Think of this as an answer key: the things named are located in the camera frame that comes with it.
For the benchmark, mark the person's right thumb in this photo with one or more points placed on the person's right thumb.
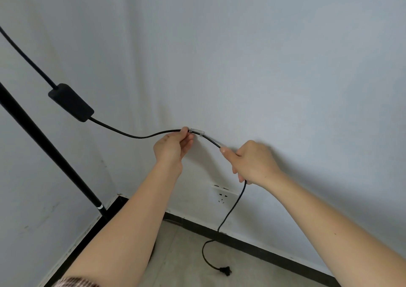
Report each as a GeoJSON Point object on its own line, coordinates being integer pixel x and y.
{"type": "Point", "coordinates": [229, 155]}

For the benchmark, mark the black inline switch box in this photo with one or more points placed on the black inline switch box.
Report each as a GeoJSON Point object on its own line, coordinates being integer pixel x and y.
{"type": "Point", "coordinates": [70, 102]}

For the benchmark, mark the black baseboard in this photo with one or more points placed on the black baseboard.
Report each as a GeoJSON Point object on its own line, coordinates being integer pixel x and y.
{"type": "Point", "coordinates": [79, 252]}
{"type": "Point", "coordinates": [253, 247]}

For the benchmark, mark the person's right hand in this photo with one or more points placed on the person's right hand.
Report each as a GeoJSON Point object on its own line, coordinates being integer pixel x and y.
{"type": "Point", "coordinates": [255, 164]}

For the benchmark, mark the person's left thumb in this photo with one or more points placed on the person's left thumb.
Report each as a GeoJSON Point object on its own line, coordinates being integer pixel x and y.
{"type": "Point", "coordinates": [184, 132]}

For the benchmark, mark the plaid sleeve cuff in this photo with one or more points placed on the plaid sleeve cuff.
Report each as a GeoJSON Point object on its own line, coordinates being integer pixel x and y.
{"type": "Point", "coordinates": [79, 282]}

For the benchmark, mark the black plug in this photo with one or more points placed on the black plug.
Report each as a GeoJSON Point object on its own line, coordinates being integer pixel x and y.
{"type": "Point", "coordinates": [225, 271]}

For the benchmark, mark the person's right forearm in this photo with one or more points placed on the person's right forearm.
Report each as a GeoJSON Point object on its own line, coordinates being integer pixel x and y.
{"type": "Point", "coordinates": [333, 233]}

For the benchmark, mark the black lamp pole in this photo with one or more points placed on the black lamp pole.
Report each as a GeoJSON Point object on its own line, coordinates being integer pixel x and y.
{"type": "Point", "coordinates": [47, 144]}

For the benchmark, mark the person's left hand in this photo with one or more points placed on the person's left hand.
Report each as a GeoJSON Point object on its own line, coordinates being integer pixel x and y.
{"type": "Point", "coordinates": [169, 152]}

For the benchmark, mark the person's left forearm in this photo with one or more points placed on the person's left forearm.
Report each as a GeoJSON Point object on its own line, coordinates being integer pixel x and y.
{"type": "Point", "coordinates": [127, 229]}

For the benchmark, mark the white wall socket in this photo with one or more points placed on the white wall socket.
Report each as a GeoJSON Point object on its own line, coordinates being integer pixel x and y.
{"type": "Point", "coordinates": [224, 194]}

